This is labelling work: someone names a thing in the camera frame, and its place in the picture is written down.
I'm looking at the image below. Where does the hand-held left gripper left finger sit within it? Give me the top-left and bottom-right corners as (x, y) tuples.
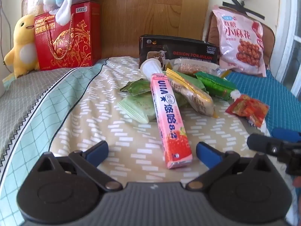
(35, 141), (123, 192)

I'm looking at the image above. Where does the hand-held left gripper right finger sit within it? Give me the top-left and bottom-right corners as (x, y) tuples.
(186, 142), (275, 191)

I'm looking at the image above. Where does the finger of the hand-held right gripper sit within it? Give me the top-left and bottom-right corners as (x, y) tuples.
(246, 133), (301, 176)
(271, 127), (301, 144)

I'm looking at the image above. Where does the red snack packet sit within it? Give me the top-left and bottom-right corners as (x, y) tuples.
(225, 94), (270, 128)

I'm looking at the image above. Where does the pink candy stick pack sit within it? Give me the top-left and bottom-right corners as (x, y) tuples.
(150, 73), (193, 169)

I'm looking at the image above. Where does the patterned bed sheet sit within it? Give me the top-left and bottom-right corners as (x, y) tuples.
(0, 56), (301, 226)

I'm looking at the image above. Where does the blue checked blanket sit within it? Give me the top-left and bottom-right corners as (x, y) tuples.
(222, 71), (301, 146)

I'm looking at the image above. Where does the yellow-edged cracker packet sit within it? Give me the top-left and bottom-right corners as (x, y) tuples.
(166, 68), (219, 118)

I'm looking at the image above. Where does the light green pastry packet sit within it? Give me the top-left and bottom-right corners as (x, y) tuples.
(117, 95), (158, 123)

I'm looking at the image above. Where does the bright green snack packet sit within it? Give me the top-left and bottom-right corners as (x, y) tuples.
(195, 72), (240, 101)

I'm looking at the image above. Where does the dark green pastry packet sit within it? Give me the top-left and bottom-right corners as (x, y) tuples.
(120, 79), (153, 96)

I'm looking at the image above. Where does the clear peanut brittle packet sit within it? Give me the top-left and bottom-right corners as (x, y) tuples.
(169, 58), (232, 78)

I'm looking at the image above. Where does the white jelly cup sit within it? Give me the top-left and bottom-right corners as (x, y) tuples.
(141, 59), (163, 76)

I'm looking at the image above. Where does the large pink snack bag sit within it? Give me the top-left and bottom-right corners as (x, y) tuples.
(212, 5), (267, 78)

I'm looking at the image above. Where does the black cardboard box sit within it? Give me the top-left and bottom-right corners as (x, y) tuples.
(139, 35), (220, 67)

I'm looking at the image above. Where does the red gift box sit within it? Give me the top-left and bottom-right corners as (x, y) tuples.
(34, 1), (102, 70)

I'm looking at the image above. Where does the yellow duck plush toy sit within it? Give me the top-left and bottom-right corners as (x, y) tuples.
(3, 14), (40, 78)

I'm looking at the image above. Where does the brown cardboard box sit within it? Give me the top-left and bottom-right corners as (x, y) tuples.
(21, 0), (210, 60)

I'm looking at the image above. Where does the white window frame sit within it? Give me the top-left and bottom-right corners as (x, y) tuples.
(274, 0), (301, 97)

